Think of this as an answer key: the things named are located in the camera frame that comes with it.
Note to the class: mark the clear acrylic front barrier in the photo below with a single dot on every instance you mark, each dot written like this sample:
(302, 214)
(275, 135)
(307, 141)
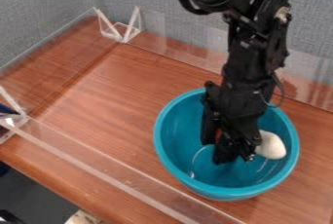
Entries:
(102, 184)

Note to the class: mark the clear acrylic left barrier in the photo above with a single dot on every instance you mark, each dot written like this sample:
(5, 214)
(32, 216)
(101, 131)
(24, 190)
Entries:
(28, 35)

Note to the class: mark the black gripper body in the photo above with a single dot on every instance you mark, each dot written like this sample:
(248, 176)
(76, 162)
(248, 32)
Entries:
(240, 103)

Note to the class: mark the clear acrylic barrier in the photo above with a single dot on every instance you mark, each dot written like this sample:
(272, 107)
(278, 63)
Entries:
(102, 184)
(200, 45)
(28, 35)

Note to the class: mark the plush mushroom with brown cap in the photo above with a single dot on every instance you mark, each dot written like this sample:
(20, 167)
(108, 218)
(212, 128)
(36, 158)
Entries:
(272, 147)

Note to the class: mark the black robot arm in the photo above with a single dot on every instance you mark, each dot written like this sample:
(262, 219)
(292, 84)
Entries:
(259, 24)

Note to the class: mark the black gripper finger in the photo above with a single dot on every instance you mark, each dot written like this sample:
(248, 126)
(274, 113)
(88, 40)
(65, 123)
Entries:
(232, 146)
(211, 126)

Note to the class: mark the blue plastic bowl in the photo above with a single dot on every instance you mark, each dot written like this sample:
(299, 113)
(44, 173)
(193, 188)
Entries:
(188, 158)

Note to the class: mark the clear acrylic back barrier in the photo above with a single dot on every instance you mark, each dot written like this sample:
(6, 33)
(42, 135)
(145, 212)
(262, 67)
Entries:
(200, 45)

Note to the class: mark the clear acrylic left bracket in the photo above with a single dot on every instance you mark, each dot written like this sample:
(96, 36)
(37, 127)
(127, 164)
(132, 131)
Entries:
(13, 116)

